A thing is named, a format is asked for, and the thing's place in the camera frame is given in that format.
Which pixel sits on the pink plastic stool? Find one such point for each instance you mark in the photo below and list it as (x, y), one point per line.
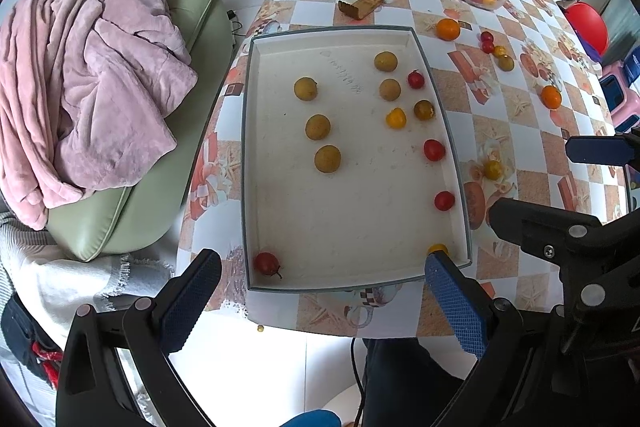
(625, 92)

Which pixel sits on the person's dark trousers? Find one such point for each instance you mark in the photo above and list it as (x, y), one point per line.
(400, 372)

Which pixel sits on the green leather sofa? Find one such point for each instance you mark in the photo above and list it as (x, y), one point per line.
(165, 187)

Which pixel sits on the red cherry tomato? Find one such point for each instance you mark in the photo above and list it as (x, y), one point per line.
(444, 200)
(265, 263)
(487, 48)
(486, 37)
(434, 150)
(415, 79)

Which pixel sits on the small yellow-green fruit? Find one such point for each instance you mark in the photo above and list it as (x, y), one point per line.
(305, 88)

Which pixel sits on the pink fleece blanket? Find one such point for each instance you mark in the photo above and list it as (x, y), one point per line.
(100, 82)

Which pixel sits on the yellow cherry tomato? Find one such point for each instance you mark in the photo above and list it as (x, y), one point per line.
(500, 52)
(396, 118)
(492, 168)
(437, 249)

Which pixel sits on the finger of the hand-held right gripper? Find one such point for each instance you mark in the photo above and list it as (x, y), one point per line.
(550, 232)
(595, 149)

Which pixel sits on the red printed item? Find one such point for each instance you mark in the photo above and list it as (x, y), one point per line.
(45, 357)

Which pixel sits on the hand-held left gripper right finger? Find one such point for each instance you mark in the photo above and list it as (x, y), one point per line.
(455, 307)

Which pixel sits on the white tray with grey rim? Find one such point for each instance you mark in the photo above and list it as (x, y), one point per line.
(350, 207)

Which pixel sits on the blue rounded object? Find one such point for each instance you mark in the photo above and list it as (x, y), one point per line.
(310, 419)

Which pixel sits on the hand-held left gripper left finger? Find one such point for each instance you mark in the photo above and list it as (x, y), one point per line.
(192, 302)

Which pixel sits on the black plug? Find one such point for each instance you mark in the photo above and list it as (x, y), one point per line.
(231, 14)

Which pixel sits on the red plastic chair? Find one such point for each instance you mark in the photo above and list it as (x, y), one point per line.
(587, 24)

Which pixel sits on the black bag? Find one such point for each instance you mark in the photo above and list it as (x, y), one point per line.
(20, 332)

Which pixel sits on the grey white knit blanket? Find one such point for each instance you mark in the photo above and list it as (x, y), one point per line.
(60, 267)

